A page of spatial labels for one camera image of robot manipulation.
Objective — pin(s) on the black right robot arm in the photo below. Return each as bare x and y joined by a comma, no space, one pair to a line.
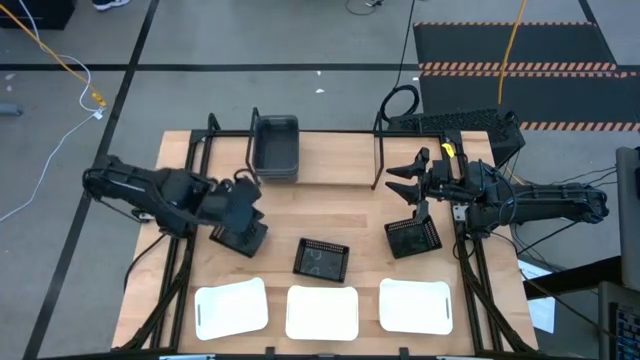
550,200

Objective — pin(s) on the white paper sheet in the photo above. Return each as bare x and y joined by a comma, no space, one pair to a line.
542,312

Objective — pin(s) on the black mat orange striped edge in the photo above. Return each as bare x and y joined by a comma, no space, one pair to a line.
550,95
550,45

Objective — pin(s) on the person's shoe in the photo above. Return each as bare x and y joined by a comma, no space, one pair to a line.
110,3

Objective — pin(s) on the gray computer monitor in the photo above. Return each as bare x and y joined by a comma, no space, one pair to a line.
629,225

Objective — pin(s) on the black aluminium table frame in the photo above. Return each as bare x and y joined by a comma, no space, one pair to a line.
230,133

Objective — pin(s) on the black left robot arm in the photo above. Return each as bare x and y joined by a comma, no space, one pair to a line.
140,187

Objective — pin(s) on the small gray object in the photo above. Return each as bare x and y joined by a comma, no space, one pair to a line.
10,109

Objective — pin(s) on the black mesh basket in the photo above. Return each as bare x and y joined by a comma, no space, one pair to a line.
412,240
250,250
320,260

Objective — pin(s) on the black box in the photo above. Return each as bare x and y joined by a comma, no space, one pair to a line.
37,12

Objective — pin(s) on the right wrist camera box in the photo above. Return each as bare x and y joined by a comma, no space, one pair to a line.
442,173

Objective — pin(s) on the white plastic basket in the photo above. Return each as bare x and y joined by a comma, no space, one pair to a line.
415,306
322,314
230,310

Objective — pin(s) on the black slanted bar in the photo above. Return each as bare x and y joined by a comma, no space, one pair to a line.
575,277

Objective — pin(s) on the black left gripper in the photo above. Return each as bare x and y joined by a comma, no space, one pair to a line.
235,200

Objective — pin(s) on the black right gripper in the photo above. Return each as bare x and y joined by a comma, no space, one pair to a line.
457,182

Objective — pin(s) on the yellow tag on right arm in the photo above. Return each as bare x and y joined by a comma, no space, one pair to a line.
448,149

